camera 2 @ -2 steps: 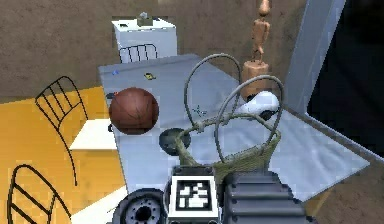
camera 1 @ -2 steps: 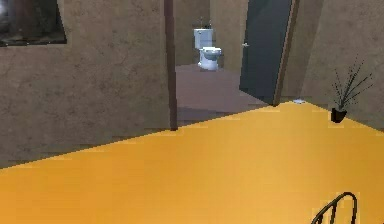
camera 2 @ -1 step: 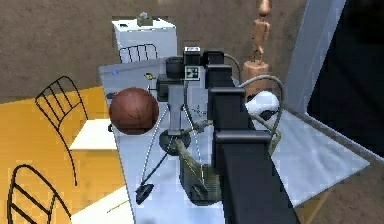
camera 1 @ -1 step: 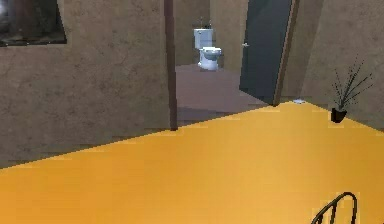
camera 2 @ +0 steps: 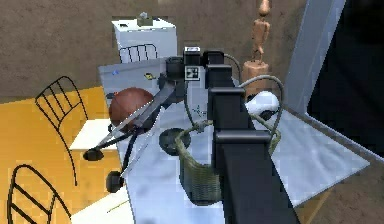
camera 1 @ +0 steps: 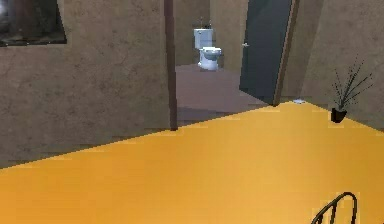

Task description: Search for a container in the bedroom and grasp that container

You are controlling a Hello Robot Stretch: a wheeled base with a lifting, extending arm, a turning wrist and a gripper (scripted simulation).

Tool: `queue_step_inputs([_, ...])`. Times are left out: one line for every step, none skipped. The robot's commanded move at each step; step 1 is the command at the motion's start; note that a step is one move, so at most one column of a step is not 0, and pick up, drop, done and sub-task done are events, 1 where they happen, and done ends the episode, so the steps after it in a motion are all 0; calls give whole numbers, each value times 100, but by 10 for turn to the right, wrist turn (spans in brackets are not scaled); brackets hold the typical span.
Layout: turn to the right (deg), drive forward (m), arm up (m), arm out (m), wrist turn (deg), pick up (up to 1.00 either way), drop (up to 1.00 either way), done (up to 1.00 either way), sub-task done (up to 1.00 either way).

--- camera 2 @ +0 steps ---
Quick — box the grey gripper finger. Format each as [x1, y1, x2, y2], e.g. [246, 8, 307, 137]
[105, 104, 166, 194]

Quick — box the white cabinet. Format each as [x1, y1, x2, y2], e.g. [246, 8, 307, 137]
[111, 17, 179, 65]

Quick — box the grey room door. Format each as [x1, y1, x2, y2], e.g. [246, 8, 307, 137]
[284, 0, 348, 115]

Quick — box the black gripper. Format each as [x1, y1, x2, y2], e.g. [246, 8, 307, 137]
[83, 56, 188, 163]

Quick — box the brown ball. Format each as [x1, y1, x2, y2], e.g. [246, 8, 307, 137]
[108, 86, 156, 133]

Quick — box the white table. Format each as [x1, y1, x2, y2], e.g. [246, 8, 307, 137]
[97, 57, 371, 224]

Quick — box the black round dish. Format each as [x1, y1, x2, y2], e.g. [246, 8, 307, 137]
[158, 127, 192, 157]

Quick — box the black wire chair white seat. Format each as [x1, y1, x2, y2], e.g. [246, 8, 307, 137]
[34, 75, 118, 187]
[6, 163, 135, 224]

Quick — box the small grey-green object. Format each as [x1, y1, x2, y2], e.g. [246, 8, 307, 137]
[136, 11, 155, 28]

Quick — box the green woven basket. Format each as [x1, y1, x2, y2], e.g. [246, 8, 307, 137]
[174, 114, 283, 207]

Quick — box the wooden mannequin statue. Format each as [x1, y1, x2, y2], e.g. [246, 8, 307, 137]
[241, 0, 272, 98]

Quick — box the grey cable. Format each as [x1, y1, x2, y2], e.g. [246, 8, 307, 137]
[222, 53, 285, 143]

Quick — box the white and black rounded object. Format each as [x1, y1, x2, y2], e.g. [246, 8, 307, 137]
[245, 90, 281, 122]

